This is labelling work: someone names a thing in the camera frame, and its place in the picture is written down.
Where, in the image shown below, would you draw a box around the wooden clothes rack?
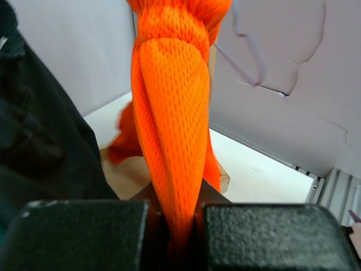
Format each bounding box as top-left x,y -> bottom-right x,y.
99,45 -> 231,199

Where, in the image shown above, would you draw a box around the blue hanger of orange shorts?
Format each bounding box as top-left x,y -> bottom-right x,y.
215,0 -> 267,87

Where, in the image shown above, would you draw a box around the orange mesh shorts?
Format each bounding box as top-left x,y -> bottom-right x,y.
108,0 -> 231,251

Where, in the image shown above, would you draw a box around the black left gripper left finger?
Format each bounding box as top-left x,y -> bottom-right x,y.
1,200 -> 165,270

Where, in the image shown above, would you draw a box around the black shorts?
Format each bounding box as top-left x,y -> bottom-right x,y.
1,1 -> 116,227

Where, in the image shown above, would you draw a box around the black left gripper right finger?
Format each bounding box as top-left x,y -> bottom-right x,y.
193,182 -> 361,271

